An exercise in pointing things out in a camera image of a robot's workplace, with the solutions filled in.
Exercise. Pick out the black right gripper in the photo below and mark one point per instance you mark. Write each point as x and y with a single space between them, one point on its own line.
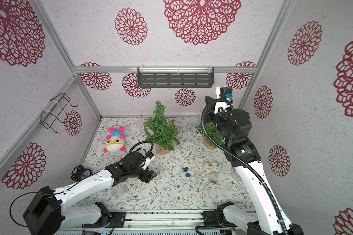
211 105

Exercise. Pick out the grey wall shelf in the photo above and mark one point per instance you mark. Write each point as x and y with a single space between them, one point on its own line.
175 78

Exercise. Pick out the clear plastic battery box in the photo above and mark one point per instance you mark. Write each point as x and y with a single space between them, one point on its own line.
213 177

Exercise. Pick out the metal base rail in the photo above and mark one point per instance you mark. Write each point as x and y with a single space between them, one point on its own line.
157 222

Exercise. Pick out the right small green christmas tree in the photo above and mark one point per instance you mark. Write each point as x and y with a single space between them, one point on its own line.
214 133

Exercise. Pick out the white pink plush toy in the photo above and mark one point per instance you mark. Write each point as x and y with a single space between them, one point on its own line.
115 141

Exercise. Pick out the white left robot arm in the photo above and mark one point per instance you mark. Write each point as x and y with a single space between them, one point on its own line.
53 209

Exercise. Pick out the black wire wall rack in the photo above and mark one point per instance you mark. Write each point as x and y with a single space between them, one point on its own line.
49 117

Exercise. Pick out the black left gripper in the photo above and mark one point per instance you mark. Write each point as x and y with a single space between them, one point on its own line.
148 176

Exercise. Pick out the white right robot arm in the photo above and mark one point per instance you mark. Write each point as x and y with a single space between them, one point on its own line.
269 218

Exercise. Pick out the left small green christmas tree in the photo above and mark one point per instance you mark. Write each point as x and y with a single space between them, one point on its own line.
161 131

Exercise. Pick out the small green christmas tree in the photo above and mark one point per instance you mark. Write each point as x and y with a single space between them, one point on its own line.
214 133
161 131

